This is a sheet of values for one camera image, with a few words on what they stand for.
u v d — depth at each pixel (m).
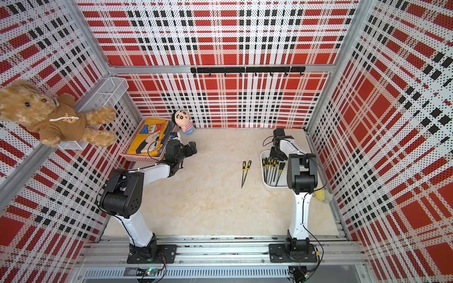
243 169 1.01
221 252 0.75
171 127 1.14
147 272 0.69
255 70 0.89
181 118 1.08
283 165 1.01
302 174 0.59
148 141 1.07
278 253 0.72
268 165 1.02
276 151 0.91
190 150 0.89
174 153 0.77
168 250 0.75
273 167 1.01
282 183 0.96
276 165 1.02
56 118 0.55
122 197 0.50
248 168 1.01
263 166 0.99
